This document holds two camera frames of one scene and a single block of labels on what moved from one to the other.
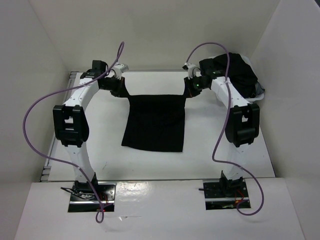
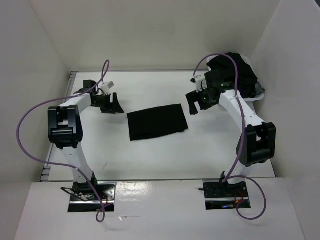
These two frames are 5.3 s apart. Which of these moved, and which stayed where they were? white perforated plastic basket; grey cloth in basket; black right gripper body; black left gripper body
Moved: black right gripper body; black left gripper body
Stayed: grey cloth in basket; white perforated plastic basket
